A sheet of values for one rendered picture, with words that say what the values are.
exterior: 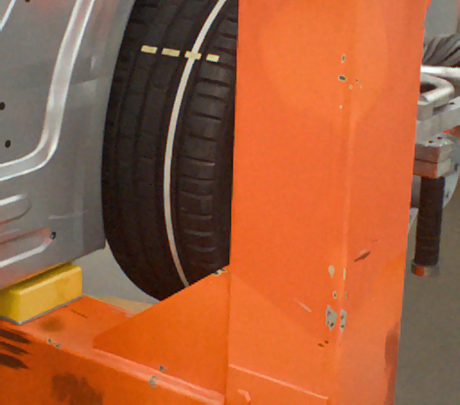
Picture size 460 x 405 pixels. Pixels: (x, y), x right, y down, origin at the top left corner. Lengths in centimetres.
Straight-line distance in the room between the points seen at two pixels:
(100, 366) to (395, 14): 63
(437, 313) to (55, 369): 204
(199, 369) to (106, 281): 216
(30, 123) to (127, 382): 39
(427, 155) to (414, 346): 168
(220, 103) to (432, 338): 178
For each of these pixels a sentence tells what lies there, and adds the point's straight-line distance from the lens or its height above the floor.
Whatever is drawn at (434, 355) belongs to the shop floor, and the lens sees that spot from 331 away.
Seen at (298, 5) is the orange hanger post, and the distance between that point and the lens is 131.
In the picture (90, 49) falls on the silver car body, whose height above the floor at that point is 106.
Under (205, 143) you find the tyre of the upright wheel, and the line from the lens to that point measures 176.
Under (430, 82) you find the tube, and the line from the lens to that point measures 185.
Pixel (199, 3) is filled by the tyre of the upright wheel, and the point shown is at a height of 111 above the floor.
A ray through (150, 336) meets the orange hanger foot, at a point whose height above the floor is 73.
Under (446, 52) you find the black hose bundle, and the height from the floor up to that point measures 102.
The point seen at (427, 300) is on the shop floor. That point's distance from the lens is 367.
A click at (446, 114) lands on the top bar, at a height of 98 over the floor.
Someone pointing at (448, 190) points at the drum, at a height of 82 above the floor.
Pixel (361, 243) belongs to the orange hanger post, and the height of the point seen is 92.
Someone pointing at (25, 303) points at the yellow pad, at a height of 71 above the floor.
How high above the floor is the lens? 139
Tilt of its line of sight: 17 degrees down
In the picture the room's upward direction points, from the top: 2 degrees clockwise
